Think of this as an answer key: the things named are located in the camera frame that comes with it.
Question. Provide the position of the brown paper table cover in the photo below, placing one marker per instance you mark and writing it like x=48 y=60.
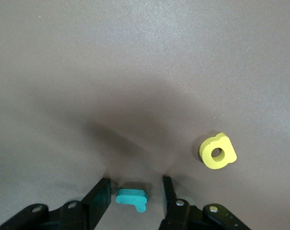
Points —
x=135 y=48

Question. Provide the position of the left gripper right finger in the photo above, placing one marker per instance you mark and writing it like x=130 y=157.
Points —
x=171 y=210

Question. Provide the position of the yellow foam letter d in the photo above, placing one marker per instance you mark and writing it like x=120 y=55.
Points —
x=207 y=158

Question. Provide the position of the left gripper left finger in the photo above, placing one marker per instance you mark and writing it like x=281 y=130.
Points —
x=97 y=203

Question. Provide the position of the teal foam letter l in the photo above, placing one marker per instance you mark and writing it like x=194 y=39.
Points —
x=130 y=196

